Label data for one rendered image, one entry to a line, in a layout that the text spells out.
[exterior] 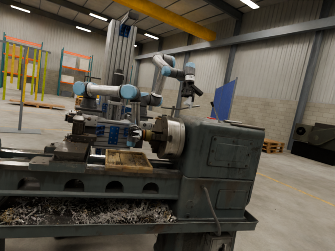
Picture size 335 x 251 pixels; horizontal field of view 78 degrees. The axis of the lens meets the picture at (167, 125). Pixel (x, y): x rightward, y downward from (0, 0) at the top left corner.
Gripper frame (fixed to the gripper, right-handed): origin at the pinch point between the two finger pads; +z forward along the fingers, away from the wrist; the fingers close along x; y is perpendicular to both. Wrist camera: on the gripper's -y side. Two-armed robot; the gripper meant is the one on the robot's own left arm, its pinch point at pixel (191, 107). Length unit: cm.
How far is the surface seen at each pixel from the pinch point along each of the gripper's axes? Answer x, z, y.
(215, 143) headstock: 10.3, 25.6, -15.0
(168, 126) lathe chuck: 4.4, 17.1, 17.5
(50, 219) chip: -12, 80, 81
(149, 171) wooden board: -1, 47, 27
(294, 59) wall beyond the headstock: -564, -547, -802
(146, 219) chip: -4, 77, 25
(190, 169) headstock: 4.3, 44.5, 0.2
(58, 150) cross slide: 3, 40, 81
